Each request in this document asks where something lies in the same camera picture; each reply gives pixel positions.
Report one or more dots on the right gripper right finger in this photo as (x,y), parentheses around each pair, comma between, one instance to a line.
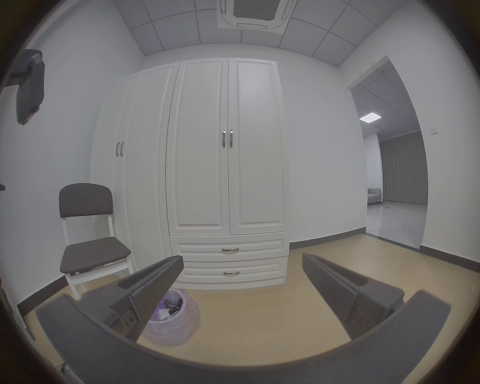
(348,296)

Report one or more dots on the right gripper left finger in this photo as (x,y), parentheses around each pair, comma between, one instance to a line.
(127,303)

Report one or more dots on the white printed wrapper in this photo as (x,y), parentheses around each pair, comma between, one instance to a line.
(165,315)

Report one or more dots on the black plastic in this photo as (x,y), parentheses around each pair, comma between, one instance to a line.
(173,305)

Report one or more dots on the purple plastic bag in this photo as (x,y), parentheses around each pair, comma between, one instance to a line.
(176,326)

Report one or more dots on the white chair dark grey cushions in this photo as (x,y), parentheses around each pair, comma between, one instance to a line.
(90,255)

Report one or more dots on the grey sofa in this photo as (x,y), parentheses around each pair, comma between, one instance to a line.
(374,195)

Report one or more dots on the white wardrobe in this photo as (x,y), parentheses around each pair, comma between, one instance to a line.
(225,168)

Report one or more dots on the ceiling light panel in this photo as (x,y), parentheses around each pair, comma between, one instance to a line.
(370,117)

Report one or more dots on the ceiling air conditioner vent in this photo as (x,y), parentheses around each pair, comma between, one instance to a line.
(255,13)

